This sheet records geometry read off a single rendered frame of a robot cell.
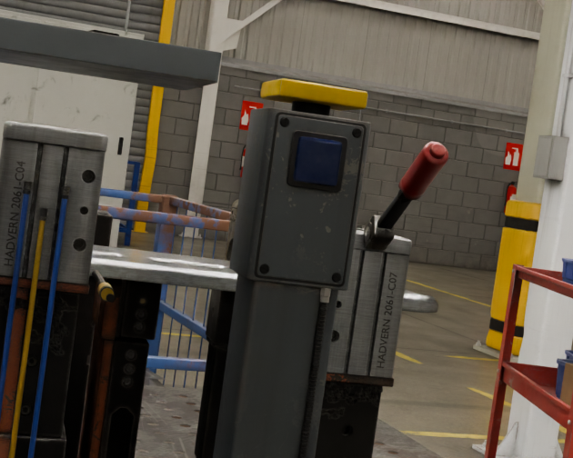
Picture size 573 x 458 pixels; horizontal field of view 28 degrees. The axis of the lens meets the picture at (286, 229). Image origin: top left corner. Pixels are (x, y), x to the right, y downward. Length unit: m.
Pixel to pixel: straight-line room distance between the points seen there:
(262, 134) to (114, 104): 8.41
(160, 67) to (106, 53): 0.03
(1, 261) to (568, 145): 4.14
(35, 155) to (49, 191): 0.03
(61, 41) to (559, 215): 4.28
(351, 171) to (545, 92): 7.44
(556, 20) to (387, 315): 7.34
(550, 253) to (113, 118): 5.00
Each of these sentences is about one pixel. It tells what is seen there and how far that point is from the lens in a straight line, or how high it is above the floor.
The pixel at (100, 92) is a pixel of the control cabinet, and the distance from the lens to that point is 9.13.
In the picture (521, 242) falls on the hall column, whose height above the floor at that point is 0.82.
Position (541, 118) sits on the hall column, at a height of 1.69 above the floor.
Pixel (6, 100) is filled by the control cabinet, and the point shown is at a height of 1.33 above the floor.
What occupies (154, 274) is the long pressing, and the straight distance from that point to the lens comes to 1.00.
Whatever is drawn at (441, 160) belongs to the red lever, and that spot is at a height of 1.12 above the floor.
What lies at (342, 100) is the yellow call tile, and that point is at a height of 1.15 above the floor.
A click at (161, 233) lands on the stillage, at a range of 4.16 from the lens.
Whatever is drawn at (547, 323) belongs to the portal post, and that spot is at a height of 0.61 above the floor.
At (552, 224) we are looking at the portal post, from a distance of 4.91.
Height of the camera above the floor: 1.10
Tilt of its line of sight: 3 degrees down
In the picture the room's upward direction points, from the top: 8 degrees clockwise
